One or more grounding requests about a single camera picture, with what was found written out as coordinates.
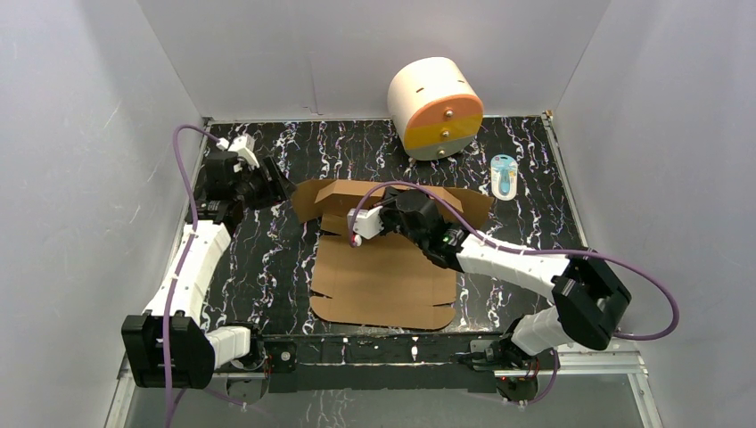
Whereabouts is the aluminium frame rail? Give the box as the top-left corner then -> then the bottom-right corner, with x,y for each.
106,333 -> 662,427

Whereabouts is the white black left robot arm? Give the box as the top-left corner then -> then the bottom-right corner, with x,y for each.
121,151 -> 296,389

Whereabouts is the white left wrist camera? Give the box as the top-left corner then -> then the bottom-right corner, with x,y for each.
215,134 -> 260,173

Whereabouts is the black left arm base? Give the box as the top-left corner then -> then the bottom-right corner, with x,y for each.
205,322 -> 297,375

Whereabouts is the brown cardboard box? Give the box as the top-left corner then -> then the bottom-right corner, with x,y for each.
292,179 -> 457,330

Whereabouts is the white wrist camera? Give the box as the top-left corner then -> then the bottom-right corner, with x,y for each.
215,134 -> 260,173
347,207 -> 384,248

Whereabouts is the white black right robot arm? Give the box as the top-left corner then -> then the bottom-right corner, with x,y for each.
376,187 -> 632,369

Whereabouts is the blue white packaged item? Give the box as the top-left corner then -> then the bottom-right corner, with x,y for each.
490,154 -> 518,201

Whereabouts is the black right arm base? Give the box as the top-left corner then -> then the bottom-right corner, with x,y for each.
451,317 -> 561,407

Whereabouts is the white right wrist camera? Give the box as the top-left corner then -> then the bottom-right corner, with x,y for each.
347,207 -> 384,248

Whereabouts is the white orange yellow cylinder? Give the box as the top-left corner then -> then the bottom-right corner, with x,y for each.
387,57 -> 484,161

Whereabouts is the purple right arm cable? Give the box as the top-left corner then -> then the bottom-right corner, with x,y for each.
348,180 -> 681,407

